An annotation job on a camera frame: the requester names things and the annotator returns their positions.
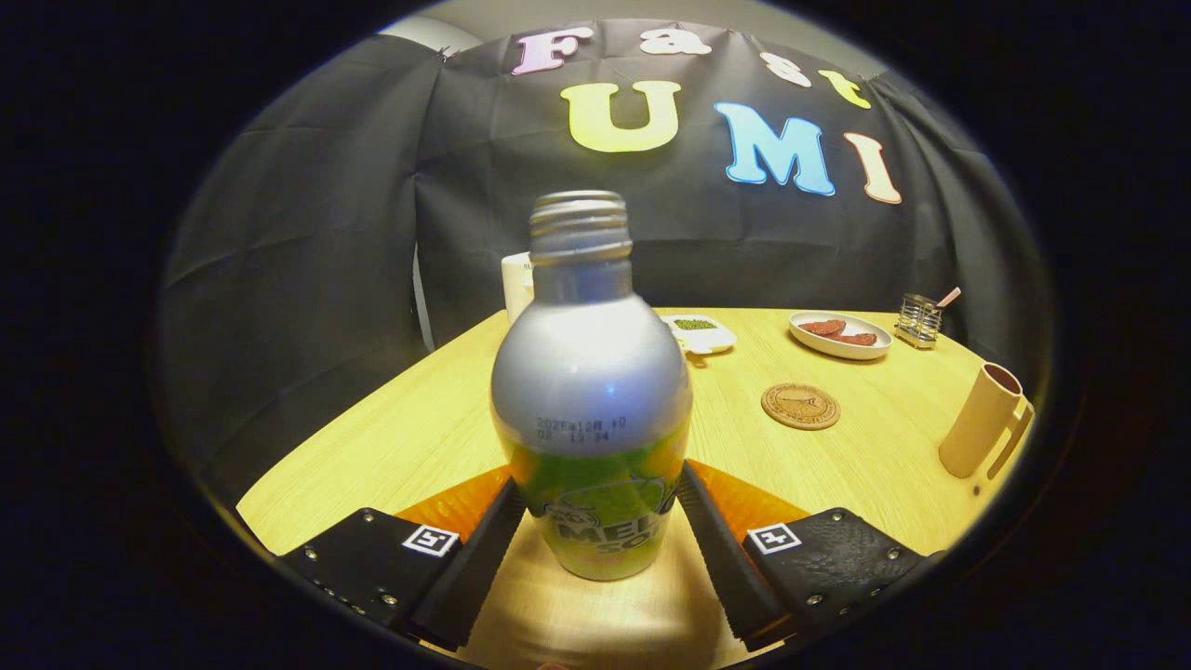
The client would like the white toaster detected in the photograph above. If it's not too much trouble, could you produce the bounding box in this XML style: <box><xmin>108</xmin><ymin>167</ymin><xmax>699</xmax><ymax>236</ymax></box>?
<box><xmin>502</xmin><ymin>252</ymin><xmax>537</xmax><ymax>327</ymax></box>

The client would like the wooden table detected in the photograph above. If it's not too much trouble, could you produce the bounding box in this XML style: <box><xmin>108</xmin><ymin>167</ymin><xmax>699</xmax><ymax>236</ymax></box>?
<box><xmin>235</xmin><ymin>307</ymin><xmax>1034</xmax><ymax>670</ymax></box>

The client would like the silver green juice bottle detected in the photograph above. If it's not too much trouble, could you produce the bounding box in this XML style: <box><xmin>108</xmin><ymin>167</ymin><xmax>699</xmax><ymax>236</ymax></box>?
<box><xmin>490</xmin><ymin>191</ymin><xmax>694</xmax><ymax>582</ymax></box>

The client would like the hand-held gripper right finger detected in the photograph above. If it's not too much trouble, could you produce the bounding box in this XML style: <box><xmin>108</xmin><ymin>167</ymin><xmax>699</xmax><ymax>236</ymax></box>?
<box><xmin>677</xmin><ymin>461</ymin><xmax>945</xmax><ymax>652</ymax></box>

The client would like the beige cup with wooden handle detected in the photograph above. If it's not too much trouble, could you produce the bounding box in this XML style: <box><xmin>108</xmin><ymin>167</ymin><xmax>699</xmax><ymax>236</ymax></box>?
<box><xmin>938</xmin><ymin>362</ymin><xmax>1036</xmax><ymax>481</ymax></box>

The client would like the white oval plate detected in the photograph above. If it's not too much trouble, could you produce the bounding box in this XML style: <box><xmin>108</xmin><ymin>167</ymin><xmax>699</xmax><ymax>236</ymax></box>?
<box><xmin>789</xmin><ymin>311</ymin><xmax>894</xmax><ymax>361</ymax></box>

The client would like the white divided seed dish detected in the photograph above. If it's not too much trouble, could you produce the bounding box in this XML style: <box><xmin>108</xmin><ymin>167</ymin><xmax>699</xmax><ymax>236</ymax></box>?
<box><xmin>661</xmin><ymin>315</ymin><xmax>738</xmax><ymax>355</ymax></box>

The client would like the wire mesh holder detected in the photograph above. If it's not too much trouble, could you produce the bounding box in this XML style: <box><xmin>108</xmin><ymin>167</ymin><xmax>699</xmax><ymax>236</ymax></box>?
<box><xmin>895</xmin><ymin>294</ymin><xmax>943</xmax><ymax>350</ymax></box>

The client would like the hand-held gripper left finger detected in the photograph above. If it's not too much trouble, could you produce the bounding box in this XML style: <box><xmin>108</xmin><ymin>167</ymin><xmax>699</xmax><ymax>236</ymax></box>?
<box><xmin>279</xmin><ymin>465</ymin><xmax>529</xmax><ymax>652</ymax></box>

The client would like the round wooden coaster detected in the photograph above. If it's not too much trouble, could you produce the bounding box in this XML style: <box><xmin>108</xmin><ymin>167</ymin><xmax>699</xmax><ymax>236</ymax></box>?
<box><xmin>761</xmin><ymin>382</ymin><xmax>841</xmax><ymax>431</ymax></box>

